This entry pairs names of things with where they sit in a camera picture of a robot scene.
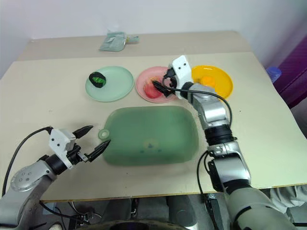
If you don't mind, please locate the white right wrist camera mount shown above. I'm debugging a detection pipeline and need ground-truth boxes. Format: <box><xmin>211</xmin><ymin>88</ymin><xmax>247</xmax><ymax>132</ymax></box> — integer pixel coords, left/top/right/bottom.
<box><xmin>171</xmin><ymin>55</ymin><xmax>194</xmax><ymax>99</ymax></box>

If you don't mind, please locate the clear plastic bag packet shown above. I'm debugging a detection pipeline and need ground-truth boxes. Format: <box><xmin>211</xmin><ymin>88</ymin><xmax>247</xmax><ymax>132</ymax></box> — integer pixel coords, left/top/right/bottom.
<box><xmin>99</xmin><ymin>32</ymin><xmax>140</xmax><ymax>52</ymax></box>

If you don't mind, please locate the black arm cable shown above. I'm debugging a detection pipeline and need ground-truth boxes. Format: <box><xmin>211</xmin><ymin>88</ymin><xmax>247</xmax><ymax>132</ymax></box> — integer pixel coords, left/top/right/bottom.
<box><xmin>162</xmin><ymin>71</ymin><xmax>233</xmax><ymax>126</ymax></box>
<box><xmin>1</xmin><ymin>126</ymin><xmax>53</xmax><ymax>197</ymax></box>

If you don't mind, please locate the red toy item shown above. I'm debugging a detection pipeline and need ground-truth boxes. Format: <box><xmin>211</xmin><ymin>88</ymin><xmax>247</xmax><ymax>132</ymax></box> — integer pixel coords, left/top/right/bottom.
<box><xmin>143</xmin><ymin>80</ymin><xmax>164</xmax><ymax>99</ymax></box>

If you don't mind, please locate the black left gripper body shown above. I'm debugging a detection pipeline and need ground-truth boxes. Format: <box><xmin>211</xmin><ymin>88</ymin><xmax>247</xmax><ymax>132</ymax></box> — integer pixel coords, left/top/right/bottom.
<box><xmin>66</xmin><ymin>143</ymin><xmax>89</xmax><ymax>166</ymax></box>

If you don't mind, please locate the black right elbow cable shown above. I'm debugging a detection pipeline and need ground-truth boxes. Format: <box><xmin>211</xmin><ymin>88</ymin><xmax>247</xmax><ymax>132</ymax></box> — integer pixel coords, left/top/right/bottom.
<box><xmin>196</xmin><ymin>150</ymin><xmax>216</xmax><ymax>195</ymax></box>

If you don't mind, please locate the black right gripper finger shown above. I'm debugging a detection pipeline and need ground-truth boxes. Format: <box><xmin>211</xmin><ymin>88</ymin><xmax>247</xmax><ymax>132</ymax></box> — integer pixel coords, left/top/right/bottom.
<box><xmin>152</xmin><ymin>80</ymin><xmax>177</xmax><ymax>98</ymax></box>

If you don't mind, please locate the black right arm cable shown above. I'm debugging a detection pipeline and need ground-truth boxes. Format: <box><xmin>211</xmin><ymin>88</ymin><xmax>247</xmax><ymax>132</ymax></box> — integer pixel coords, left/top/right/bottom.
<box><xmin>162</xmin><ymin>71</ymin><xmax>233</xmax><ymax>126</ymax></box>

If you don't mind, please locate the black and green toy item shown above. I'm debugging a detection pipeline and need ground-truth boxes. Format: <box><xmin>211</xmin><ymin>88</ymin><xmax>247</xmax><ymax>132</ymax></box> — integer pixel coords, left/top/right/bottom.
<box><xmin>88</xmin><ymin>71</ymin><xmax>107</xmax><ymax>89</ymax></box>

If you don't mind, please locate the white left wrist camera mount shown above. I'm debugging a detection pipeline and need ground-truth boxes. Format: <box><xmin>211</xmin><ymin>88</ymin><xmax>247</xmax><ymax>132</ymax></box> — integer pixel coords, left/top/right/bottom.
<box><xmin>48</xmin><ymin>128</ymin><xmax>77</xmax><ymax>166</ymax></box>

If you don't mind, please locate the pink plate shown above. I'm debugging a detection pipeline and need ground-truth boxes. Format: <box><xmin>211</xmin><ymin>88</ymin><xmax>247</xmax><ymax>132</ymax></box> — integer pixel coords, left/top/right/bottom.
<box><xmin>135</xmin><ymin>66</ymin><xmax>180</xmax><ymax>104</ymax></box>

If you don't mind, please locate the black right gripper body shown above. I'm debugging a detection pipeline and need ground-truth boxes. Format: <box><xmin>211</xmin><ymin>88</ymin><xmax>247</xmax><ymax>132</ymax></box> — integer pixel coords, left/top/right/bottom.
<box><xmin>166</xmin><ymin>68</ymin><xmax>179</xmax><ymax>90</ymax></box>

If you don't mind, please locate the light green plate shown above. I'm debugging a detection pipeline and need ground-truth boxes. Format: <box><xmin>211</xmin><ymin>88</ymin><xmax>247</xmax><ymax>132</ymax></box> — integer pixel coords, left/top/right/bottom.
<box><xmin>85</xmin><ymin>66</ymin><xmax>134</xmax><ymax>103</ymax></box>

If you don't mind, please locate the black floor cable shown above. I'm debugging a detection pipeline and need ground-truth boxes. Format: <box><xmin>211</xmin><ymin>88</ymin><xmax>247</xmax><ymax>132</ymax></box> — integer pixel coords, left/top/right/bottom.
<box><xmin>39</xmin><ymin>200</ymin><xmax>85</xmax><ymax>222</ymax></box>

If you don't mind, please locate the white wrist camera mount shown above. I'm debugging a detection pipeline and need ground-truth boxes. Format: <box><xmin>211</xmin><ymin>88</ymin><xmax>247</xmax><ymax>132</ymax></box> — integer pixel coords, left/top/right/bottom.
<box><xmin>171</xmin><ymin>55</ymin><xmax>194</xmax><ymax>99</ymax></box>
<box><xmin>48</xmin><ymin>128</ymin><xmax>77</xmax><ymax>166</ymax></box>

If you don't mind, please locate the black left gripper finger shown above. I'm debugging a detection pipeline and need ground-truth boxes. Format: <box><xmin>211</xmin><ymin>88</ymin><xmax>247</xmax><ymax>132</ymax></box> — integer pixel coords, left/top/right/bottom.
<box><xmin>85</xmin><ymin>139</ymin><xmax>111</xmax><ymax>163</ymax></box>
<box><xmin>72</xmin><ymin>125</ymin><xmax>94</xmax><ymax>139</ymax></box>

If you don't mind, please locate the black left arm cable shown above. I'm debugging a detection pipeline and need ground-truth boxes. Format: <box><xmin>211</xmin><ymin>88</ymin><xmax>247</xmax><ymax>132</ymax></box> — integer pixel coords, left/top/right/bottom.
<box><xmin>1</xmin><ymin>126</ymin><xmax>53</xmax><ymax>197</ymax></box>

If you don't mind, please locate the grey crumpled cloth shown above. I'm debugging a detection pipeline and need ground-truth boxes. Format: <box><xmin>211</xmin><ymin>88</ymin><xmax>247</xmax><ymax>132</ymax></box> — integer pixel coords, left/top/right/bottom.
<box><xmin>263</xmin><ymin>184</ymin><xmax>307</xmax><ymax>207</ymax></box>

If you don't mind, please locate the translucent green plastic tray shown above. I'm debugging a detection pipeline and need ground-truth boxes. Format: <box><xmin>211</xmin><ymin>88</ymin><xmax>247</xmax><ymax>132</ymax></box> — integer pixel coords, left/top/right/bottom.
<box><xmin>97</xmin><ymin>105</ymin><xmax>200</xmax><ymax>167</ymax></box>

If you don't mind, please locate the orange toy item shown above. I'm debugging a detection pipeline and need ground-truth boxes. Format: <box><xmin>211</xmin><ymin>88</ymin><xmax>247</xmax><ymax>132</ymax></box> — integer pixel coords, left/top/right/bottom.
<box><xmin>200</xmin><ymin>76</ymin><xmax>217</xmax><ymax>88</ymax></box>

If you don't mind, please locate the blue bottle cap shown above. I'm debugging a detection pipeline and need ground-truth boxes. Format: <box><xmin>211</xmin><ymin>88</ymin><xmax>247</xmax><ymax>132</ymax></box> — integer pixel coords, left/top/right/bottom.
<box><xmin>266</xmin><ymin>66</ymin><xmax>283</xmax><ymax>83</ymax></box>

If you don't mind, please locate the yellow plate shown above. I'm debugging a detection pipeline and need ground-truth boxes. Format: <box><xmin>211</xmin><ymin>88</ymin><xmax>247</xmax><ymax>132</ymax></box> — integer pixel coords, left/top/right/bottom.
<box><xmin>191</xmin><ymin>65</ymin><xmax>234</xmax><ymax>101</ymax></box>

